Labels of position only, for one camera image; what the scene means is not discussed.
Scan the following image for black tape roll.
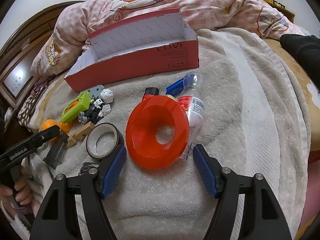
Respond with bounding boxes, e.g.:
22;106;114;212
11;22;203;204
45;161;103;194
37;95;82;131
86;122;124;160

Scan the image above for black metal tray piece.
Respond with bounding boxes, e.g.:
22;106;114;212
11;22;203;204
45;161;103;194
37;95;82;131
43;130;69;169

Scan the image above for wooden notched block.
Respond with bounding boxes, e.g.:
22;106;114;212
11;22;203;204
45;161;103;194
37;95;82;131
66;122;95;148

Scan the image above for orange ping pong ball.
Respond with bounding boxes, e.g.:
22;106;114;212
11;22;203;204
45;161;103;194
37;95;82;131
41;119;59;141

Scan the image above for clear plastic bottle red label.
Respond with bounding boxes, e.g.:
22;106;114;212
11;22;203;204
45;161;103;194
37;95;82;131
178;72;204;160

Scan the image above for orange translucent crown cup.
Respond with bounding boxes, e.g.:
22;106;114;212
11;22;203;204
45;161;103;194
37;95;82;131
59;121;73;133

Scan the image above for white black robot figure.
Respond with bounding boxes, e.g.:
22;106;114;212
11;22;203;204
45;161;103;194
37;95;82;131
78;88;114;126

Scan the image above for green orange toy cutter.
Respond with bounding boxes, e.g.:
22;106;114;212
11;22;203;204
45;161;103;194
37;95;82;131
60;92;91;124

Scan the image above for person left hand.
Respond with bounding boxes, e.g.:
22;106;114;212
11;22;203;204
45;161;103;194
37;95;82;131
1;166;33;206

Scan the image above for grey white towel blanket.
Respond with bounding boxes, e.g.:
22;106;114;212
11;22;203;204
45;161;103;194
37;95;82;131
21;27;312;240

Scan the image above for dotted brown bed sheet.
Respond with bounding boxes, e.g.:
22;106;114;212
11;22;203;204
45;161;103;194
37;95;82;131
17;77;53;131

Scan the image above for brown wooden headboard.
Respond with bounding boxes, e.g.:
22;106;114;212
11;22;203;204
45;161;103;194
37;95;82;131
1;1;78;109

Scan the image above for red cardboard box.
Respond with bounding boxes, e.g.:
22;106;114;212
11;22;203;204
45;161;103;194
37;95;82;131
65;9;199;92

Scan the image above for pink checkered quilt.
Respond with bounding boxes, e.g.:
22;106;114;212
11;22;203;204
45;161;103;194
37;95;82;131
30;0;303;78

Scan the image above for black clothing pile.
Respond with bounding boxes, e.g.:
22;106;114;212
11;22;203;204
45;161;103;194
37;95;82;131
280;34;320;88

